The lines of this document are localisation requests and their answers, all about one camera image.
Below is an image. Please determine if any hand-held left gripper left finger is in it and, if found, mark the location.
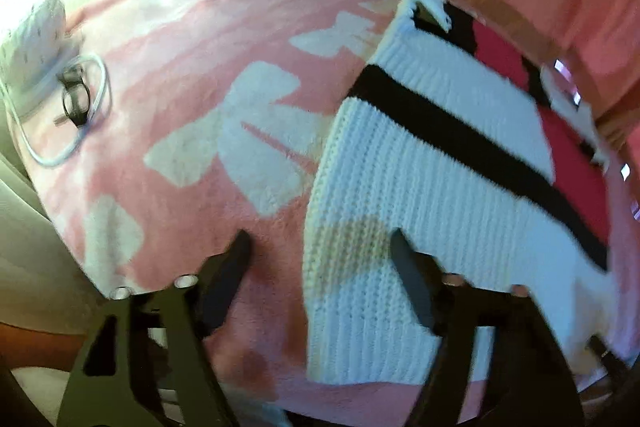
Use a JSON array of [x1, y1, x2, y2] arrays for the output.
[[56, 229, 252, 427]]

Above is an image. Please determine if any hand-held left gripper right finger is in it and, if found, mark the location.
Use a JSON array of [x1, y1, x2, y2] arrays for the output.
[[389, 228, 586, 427]]

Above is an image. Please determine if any white black red knit sweater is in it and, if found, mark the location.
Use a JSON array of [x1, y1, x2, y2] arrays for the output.
[[303, 0, 626, 385]]

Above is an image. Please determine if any pink blanket with white bows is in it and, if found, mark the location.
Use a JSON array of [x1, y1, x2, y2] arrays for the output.
[[12, 0, 640, 427]]

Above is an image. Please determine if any white cable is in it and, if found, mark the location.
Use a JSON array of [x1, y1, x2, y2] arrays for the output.
[[0, 55, 108, 168]]

